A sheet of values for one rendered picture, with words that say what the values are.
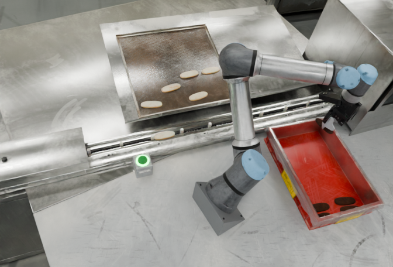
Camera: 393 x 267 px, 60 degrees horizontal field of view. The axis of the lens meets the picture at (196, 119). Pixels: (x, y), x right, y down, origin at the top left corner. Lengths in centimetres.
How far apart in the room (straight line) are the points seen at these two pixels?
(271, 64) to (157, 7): 129
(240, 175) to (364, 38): 85
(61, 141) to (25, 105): 37
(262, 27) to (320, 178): 94
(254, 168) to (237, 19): 106
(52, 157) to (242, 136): 76
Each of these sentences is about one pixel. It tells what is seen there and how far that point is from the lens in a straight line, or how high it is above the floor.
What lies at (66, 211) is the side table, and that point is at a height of 82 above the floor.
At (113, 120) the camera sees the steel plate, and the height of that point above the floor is 82.
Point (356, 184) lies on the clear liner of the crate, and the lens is 170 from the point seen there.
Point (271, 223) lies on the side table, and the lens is 149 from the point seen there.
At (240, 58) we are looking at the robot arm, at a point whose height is 136.
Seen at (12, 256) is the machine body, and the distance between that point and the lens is 216.
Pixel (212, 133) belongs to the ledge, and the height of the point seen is 86.
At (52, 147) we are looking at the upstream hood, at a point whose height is 92.
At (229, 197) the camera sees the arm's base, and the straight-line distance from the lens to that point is 133.
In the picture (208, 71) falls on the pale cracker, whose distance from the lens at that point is 177.
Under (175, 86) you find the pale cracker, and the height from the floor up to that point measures 92.
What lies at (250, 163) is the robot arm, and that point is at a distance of 128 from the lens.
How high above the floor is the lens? 213
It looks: 51 degrees down
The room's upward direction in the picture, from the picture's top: 10 degrees clockwise
